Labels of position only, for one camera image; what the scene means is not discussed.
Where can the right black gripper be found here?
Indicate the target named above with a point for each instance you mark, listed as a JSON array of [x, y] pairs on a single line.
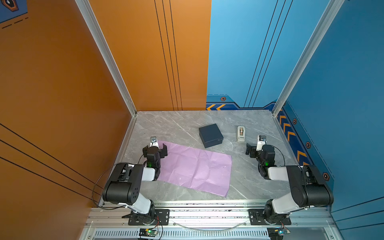
[[253, 149]]

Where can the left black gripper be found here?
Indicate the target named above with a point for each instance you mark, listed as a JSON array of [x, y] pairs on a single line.
[[162, 152]]

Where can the dark navy gift box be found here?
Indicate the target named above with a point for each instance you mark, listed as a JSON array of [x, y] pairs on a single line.
[[211, 135]]

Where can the purple wrapping paper sheet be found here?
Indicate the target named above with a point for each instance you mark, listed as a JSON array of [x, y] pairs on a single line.
[[196, 169]]

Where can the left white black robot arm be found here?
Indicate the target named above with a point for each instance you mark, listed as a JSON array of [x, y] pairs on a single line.
[[124, 185]]

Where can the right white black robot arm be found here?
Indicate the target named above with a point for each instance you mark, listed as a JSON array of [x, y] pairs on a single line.
[[308, 188]]

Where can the white tape dispenser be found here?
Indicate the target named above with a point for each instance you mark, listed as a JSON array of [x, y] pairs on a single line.
[[241, 134]]

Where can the left green circuit board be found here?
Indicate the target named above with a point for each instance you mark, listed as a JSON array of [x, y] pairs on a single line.
[[148, 233]]

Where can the green circuit board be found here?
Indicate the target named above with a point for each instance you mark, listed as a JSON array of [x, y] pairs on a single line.
[[275, 234], [148, 233]]

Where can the right green circuit board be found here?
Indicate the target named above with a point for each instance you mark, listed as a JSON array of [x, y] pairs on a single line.
[[275, 234]]

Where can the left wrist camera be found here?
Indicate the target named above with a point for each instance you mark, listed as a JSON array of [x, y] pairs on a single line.
[[154, 142]]

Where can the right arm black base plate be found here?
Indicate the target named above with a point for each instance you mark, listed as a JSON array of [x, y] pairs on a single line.
[[259, 218]]

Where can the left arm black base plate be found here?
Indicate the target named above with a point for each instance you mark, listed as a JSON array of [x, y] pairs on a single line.
[[158, 216]]

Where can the aluminium front rail frame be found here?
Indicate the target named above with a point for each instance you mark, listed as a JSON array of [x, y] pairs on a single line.
[[210, 220]]

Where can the left aluminium corner post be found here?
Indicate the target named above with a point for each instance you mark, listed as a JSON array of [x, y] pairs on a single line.
[[101, 42]]

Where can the aluminium corner post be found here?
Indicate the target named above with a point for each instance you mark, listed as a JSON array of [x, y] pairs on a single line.
[[101, 42], [317, 36]]

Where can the right aluminium corner post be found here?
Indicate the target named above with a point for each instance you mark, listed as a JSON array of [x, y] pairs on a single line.
[[317, 36]]

